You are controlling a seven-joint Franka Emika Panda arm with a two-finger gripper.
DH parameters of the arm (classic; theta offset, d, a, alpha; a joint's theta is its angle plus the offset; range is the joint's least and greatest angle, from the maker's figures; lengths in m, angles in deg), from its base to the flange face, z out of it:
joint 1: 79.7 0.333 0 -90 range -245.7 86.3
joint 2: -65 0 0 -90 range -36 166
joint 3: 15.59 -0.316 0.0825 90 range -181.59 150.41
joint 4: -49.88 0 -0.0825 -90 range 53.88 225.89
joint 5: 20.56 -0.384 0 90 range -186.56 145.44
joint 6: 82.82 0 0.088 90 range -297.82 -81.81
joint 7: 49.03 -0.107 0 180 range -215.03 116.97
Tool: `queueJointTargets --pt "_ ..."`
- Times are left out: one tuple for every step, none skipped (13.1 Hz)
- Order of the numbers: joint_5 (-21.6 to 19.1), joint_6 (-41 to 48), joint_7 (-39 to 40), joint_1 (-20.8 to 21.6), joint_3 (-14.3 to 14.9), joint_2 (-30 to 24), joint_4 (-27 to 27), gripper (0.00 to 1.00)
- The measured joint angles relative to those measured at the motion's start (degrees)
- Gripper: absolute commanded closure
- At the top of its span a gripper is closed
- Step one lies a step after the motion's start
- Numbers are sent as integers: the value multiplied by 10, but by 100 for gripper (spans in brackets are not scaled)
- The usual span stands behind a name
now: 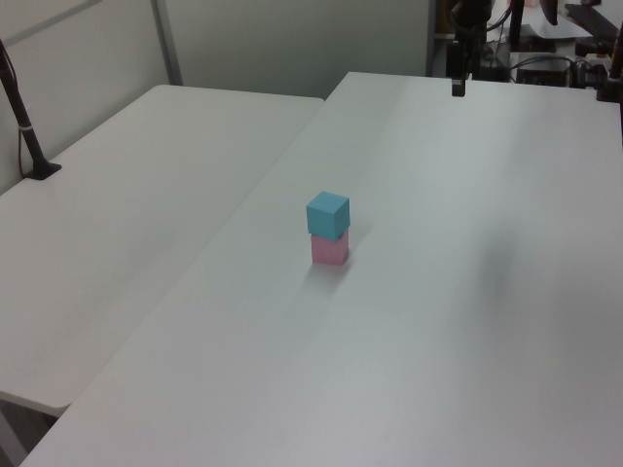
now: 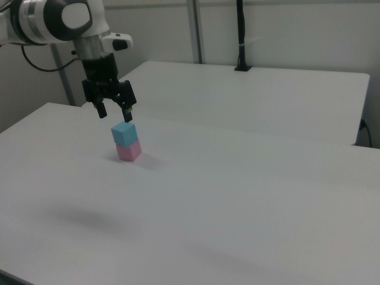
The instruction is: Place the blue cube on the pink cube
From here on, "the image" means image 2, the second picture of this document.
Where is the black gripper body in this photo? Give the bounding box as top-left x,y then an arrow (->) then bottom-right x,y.
81,53 -> 138,109

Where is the blue cube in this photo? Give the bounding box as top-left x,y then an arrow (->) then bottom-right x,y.
110,120 -> 137,148

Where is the pink cube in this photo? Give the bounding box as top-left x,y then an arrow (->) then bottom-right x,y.
115,140 -> 143,162

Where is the grey metal frame post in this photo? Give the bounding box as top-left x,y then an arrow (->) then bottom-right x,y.
50,43 -> 77,107
186,0 -> 206,64

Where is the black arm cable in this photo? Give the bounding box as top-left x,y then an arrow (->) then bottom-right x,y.
21,44 -> 83,72

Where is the black camera pole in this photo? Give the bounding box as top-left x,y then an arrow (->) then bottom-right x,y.
234,0 -> 252,72

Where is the black power cable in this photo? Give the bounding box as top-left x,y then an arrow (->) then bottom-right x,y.
359,119 -> 373,147

